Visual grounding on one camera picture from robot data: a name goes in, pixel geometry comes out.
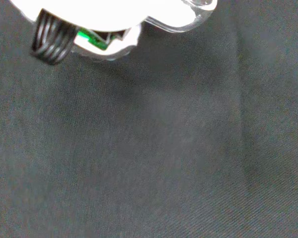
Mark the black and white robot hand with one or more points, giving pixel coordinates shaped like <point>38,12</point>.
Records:
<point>89,15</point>

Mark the black bench cloth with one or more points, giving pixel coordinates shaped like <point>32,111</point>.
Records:
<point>149,148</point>

